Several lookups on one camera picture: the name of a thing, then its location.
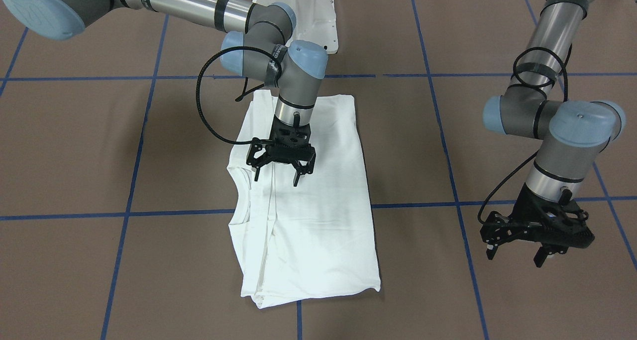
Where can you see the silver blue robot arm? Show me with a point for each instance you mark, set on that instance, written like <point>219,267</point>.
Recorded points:
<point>258,45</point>
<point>537,102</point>

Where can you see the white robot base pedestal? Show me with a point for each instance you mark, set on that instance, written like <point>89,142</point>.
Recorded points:
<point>316,22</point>

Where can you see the white printed long-sleeve shirt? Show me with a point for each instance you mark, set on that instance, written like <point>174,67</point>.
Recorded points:
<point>313,240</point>

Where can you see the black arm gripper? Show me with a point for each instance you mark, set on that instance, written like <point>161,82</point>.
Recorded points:
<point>520,204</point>

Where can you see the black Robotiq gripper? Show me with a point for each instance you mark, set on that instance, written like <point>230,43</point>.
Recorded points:
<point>260,157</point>

